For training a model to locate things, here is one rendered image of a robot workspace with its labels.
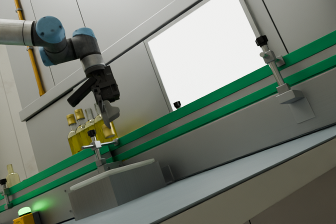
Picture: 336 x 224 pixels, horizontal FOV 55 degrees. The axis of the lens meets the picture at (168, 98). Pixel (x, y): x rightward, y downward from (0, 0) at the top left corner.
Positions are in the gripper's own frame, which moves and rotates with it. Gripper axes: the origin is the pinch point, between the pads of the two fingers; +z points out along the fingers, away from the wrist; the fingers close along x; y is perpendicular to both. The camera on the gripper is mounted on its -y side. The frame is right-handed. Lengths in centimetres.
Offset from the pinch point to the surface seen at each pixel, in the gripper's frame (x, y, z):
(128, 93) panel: 26.2, 13.5, -16.3
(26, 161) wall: 318, -96, -54
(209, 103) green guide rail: -13.7, 31.0, 5.7
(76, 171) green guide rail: 17.6, -14.7, 8.8
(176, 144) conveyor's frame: -4.4, 18.8, 13.3
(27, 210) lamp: 32, -37, 15
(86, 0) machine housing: 34, 10, -69
